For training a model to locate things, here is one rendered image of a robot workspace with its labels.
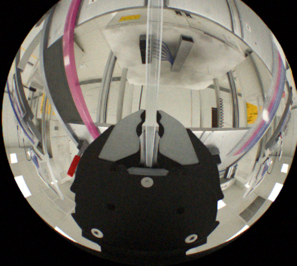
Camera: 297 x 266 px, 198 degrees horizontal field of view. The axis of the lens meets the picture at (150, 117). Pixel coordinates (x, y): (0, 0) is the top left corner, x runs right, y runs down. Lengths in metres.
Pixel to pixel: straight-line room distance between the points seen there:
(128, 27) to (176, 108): 1.74
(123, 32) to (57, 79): 0.31
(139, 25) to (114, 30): 0.10
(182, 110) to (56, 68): 1.94
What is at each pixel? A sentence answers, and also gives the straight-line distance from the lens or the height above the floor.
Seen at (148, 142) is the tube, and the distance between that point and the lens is 0.17.
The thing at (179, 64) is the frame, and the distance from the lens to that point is 0.53.
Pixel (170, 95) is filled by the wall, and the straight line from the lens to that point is 1.97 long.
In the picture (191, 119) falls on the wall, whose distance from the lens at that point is 2.01.
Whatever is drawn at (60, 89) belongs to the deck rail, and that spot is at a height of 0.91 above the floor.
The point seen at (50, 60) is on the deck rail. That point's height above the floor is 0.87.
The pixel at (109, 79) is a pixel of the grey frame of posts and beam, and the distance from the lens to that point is 0.50.
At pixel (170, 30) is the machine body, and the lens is 0.42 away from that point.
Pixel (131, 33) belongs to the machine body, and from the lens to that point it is 0.44.
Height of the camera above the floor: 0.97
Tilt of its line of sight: 4 degrees down
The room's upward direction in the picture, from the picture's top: 177 degrees counter-clockwise
